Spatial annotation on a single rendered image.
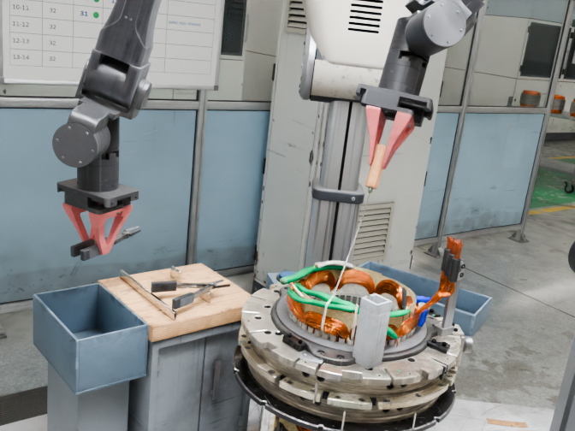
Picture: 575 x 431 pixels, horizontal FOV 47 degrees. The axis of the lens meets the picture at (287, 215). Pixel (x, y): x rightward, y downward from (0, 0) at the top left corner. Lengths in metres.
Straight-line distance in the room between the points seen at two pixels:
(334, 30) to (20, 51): 1.86
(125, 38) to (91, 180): 0.20
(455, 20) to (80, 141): 0.49
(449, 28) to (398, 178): 2.72
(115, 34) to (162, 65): 2.27
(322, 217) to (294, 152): 1.90
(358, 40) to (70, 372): 0.78
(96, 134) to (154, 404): 0.42
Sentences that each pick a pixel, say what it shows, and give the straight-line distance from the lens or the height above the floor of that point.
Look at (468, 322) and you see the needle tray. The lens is 1.17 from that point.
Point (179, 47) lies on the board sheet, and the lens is 3.20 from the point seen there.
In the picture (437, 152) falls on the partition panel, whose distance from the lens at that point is 4.56.
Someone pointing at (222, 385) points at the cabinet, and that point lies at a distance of 1.12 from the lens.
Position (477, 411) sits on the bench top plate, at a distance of 1.47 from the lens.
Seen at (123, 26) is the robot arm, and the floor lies 1.48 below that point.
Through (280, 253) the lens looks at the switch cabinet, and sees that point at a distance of 3.46.
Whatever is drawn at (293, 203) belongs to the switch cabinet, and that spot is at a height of 0.62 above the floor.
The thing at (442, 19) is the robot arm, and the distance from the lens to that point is 0.87.
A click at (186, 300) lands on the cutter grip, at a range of 1.01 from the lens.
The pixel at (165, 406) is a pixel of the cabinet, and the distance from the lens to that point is 1.08.
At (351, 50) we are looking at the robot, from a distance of 1.30.
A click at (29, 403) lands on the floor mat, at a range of 2.77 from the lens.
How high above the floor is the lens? 1.51
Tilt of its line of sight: 17 degrees down
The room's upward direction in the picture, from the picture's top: 7 degrees clockwise
